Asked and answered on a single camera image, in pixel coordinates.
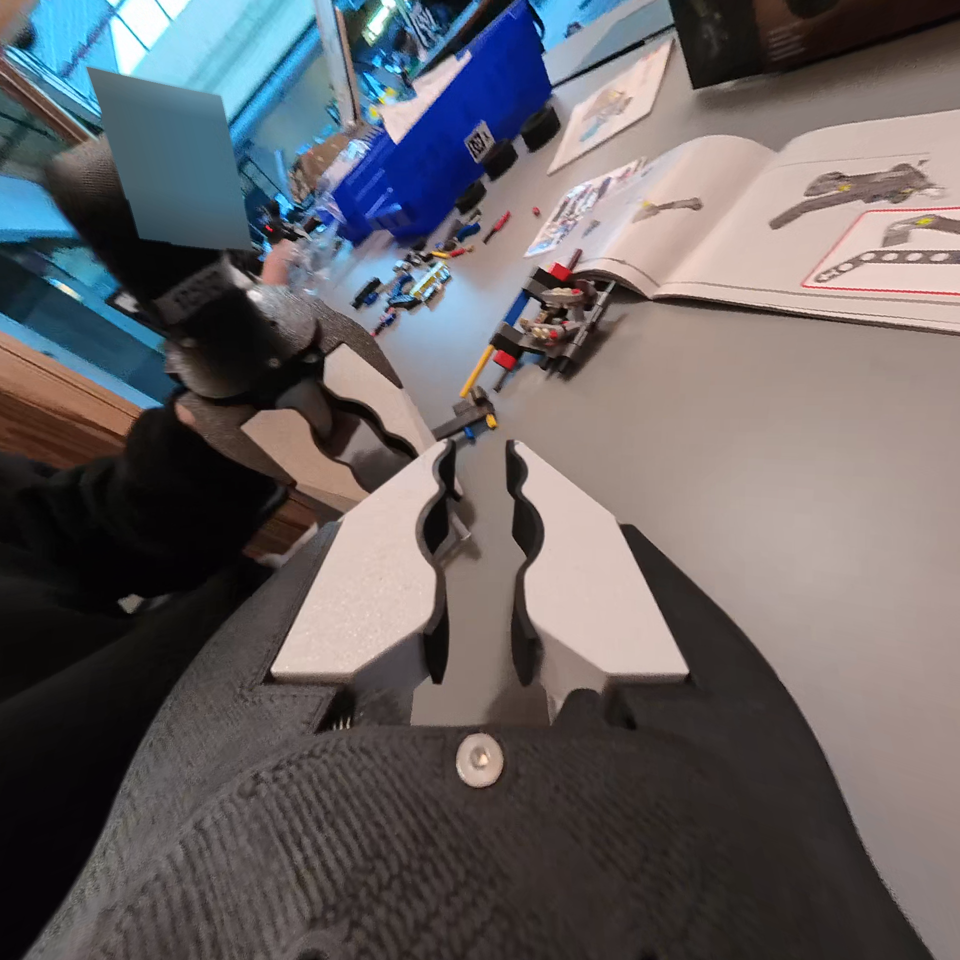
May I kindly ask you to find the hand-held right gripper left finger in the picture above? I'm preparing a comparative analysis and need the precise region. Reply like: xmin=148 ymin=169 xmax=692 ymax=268
xmin=268 ymin=441 xmax=464 ymax=725

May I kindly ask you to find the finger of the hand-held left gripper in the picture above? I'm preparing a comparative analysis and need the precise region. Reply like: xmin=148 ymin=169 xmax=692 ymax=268
xmin=240 ymin=411 xmax=376 ymax=517
xmin=322 ymin=341 xmax=438 ymax=460

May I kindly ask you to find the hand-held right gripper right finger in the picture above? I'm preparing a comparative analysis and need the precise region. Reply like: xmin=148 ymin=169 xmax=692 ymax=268
xmin=504 ymin=439 xmax=691 ymax=726

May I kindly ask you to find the person's left forearm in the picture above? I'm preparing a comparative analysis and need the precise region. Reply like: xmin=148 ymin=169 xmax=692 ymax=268
xmin=0 ymin=405 xmax=292 ymax=609

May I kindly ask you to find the dark grey lego beam part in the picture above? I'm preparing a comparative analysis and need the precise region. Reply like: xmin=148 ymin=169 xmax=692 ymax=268
xmin=431 ymin=397 xmax=498 ymax=444

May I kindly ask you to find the pile of loose lego pieces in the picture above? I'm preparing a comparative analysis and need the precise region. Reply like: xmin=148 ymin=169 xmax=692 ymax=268
xmin=351 ymin=210 xmax=485 ymax=335

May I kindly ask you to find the partly built lego assembly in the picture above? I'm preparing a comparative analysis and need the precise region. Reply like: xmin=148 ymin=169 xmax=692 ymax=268
xmin=459 ymin=251 xmax=620 ymax=399

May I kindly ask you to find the lego sticker sheet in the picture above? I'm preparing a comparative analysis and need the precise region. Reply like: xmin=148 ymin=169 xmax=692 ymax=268
xmin=522 ymin=156 xmax=650 ymax=260

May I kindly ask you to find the open lego instruction booklet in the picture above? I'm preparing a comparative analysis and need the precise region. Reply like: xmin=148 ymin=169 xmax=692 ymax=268
xmin=581 ymin=108 xmax=960 ymax=335

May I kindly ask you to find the wooden furniture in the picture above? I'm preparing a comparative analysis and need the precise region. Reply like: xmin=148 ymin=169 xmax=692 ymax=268
xmin=0 ymin=330 xmax=324 ymax=560

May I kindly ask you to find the blue storage bin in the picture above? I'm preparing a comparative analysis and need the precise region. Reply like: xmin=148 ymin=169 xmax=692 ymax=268
xmin=330 ymin=0 xmax=555 ymax=245

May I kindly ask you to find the black cardboard box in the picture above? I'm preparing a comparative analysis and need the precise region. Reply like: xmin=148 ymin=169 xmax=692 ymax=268
xmin=667 ymin=0 xmax=960 ymax=91

